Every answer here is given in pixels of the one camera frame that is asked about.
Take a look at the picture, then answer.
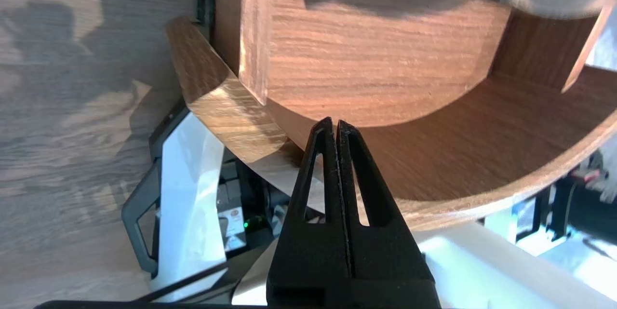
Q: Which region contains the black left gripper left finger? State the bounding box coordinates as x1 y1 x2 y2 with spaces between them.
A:
267 117 355 288

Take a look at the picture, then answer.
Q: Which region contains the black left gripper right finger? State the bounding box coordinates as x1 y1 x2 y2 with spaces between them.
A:
336 120 435 282

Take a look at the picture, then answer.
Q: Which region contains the curved-front wooden table drawer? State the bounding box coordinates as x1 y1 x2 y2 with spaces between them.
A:
166 0 617 231

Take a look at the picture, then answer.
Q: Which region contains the white and black robot base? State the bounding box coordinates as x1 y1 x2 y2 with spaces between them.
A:
121 102 617 309

